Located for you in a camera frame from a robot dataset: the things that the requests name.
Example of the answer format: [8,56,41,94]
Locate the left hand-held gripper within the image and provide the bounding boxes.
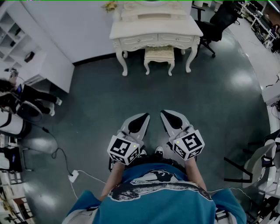
[107,112,151,166]

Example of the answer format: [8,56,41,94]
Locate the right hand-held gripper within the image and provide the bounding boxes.
[160,109,205,161]

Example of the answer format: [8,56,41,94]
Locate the cream upholstered stool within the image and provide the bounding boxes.
[143,45,175,77]

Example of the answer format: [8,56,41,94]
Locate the white ornate dressing table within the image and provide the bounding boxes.
[109,18,204,77]

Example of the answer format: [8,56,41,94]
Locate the person's right forearm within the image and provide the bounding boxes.
[185,157,207,191]

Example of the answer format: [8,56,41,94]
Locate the person's left forearm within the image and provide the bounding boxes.
[99,161,126,201]

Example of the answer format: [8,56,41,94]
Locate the person's black trousers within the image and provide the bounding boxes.
[109,153,186,173]

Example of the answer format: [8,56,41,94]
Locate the white power strip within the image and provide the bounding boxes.
[67,170,80,183]

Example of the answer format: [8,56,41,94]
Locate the person's teal printed shirt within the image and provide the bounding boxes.
[66,163,247,224]

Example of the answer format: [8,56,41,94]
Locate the grey chair with black legs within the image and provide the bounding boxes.
[224,139,279,189]

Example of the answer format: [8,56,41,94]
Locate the grey round chair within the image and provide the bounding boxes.
[16,100,44,123]

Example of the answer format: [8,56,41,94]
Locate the white ornate mirror unit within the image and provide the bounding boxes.
[119,0,192,22]

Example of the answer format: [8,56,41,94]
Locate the black office chair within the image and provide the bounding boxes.
[192,1,244,58]

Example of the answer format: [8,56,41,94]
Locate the yellow artificial flower bouquet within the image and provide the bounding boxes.
[101,1,119,13]

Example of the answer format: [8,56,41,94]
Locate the black tissue box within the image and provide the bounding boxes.
[24,51,36,63]

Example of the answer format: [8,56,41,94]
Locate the cluttered workbench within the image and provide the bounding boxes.
[238,0,280,53]

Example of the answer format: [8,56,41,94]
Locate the white cubby shelf unit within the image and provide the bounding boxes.
[0,8,42,67]

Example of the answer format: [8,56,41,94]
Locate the white cable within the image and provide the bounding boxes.
[70,170,108,199]

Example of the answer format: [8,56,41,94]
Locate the black power cable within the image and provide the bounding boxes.
[41,126,74,176]

